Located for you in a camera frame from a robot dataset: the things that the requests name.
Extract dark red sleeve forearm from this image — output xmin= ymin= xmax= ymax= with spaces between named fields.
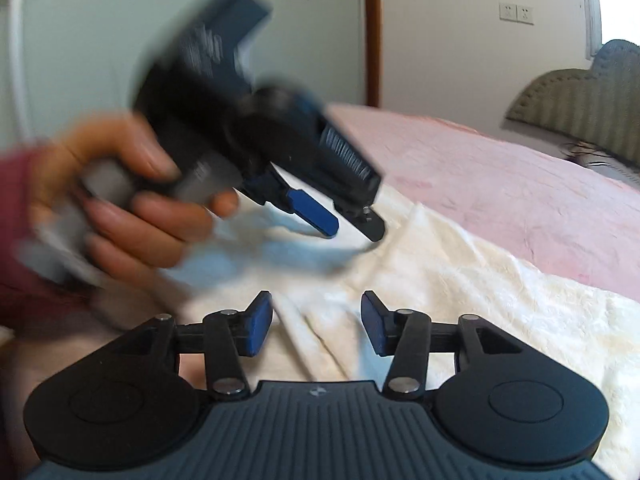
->
xmin=0 ymin=148 xmax=90 ymax=333

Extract pink bed blanket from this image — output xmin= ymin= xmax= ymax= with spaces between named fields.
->
xmin=329 ymin=104 xmax=639 ymax=299

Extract white wardrobe doors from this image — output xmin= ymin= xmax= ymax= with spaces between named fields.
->
xmin=1 ymin=0 xmax=366 ymax=146

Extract white wall sockets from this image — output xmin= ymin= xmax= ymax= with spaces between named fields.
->
xmin=499 ymin=2 xmax=535 ymax=25

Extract cream white fleece pants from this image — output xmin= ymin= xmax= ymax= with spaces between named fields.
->
xmin=168 ymin=188 xmax=639 ymax=479

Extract person's left hand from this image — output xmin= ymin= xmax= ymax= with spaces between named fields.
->
xmin=20 ymin=114 xmax=241 ymax=288

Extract olive green padded headboard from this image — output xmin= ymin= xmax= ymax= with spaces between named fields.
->
xmin=506 ymin=39 xmax=640 ymax=165

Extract brown wooden door frame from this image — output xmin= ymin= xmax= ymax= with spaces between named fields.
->
xmin=363 ymin=0 xmax=382 ymax=107

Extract bright window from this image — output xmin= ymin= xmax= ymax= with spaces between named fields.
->
xmin=584 ymin=0 xmax=639 ymax=60

